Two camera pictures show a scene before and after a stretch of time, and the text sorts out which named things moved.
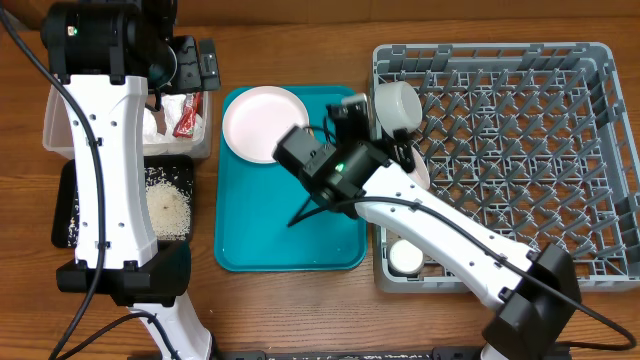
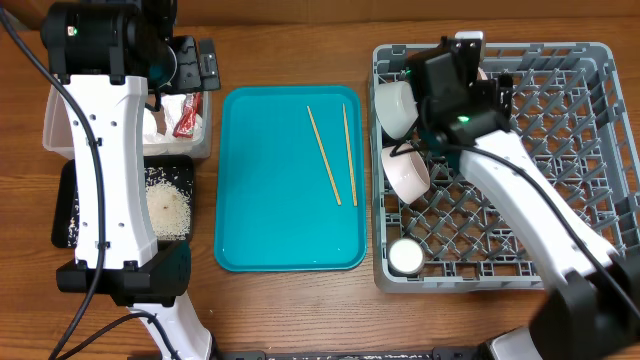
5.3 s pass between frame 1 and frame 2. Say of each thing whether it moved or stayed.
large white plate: moved
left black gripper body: stayed
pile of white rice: stayed
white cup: stayed
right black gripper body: moved
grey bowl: stayed
